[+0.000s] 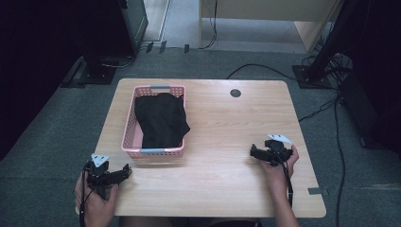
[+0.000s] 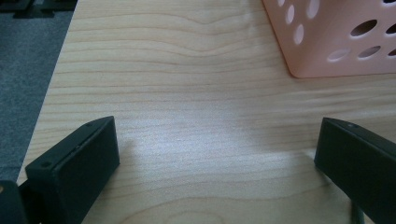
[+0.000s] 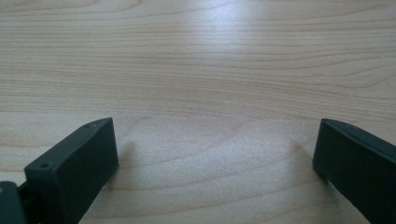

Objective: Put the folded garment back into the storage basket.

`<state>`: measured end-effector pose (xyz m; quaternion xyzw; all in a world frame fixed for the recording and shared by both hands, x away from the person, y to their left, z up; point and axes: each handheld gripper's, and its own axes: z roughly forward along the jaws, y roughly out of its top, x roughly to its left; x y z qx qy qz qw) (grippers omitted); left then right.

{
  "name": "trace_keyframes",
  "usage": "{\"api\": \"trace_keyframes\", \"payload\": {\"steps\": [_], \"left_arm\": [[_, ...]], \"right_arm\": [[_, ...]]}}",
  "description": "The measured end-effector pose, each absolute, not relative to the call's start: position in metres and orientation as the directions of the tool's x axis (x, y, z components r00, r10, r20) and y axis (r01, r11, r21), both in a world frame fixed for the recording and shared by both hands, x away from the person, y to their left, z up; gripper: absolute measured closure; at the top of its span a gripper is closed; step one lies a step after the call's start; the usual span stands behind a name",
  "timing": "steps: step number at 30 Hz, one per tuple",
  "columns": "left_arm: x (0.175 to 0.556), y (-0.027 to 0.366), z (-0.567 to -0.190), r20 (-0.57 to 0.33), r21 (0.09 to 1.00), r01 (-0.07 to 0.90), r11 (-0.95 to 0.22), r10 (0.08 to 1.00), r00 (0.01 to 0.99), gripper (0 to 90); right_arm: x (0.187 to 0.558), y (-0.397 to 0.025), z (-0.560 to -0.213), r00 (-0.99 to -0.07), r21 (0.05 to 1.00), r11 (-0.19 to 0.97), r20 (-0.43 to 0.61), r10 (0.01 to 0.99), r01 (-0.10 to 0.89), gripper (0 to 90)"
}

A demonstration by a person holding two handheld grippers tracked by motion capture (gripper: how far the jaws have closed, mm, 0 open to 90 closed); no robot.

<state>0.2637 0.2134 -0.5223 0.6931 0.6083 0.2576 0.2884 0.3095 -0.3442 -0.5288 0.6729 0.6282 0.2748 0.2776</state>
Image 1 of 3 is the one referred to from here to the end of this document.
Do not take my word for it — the grey tape piece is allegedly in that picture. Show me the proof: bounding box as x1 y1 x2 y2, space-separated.
307 186 329 196

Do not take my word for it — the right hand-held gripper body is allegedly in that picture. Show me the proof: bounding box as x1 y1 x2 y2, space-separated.
264 133 293 167

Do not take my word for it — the dark grey cabinet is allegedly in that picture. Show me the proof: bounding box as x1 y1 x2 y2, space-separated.
117 0 149 56

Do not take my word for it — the person's left hand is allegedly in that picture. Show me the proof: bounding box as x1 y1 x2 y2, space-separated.
74 173 120 227

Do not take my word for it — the person's right hand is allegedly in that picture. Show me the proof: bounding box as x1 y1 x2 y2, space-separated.
259 145 300 197

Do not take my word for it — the long black floor cable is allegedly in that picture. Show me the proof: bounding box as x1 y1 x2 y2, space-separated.
226 63 337 91

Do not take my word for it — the right hand-held gripper cable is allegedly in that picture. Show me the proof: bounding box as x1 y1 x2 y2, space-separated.
271 148 295 210

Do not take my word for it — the pink plastic basket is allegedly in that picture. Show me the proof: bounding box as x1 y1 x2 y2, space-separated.
120 84 186 160

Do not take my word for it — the black metal stand base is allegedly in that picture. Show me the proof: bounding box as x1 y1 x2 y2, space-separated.
61 56 118 89

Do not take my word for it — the black cloth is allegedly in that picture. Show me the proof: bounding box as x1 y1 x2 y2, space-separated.
133 92 191 149

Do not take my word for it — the black hanging cable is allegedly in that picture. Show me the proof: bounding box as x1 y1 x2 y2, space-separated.
199 0 219 50

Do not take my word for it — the left hand-held gripper cable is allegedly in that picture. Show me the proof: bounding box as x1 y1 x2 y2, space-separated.
78 164 95 227

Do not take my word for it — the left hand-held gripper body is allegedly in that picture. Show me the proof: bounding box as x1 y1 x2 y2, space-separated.
84 153 112 201

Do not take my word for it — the white cable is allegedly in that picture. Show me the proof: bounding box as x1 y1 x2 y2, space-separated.
101 54 137 69

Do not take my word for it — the black box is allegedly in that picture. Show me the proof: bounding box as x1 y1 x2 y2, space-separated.
338 74 401 150

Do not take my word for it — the hand-held gripper cable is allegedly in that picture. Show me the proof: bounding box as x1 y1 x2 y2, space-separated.
271 148 295 210
78 164 95 227

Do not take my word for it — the black stand with square base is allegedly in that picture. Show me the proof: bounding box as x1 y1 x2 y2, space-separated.
291 0 360 90

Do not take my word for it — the light wooden desk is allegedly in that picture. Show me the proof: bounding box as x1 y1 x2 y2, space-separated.
198 0 343 54

